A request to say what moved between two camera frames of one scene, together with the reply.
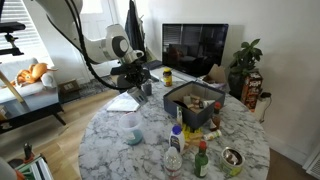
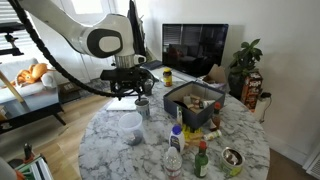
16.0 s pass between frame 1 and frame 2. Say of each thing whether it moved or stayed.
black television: stayed
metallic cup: moved
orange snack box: stayed
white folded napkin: stayed
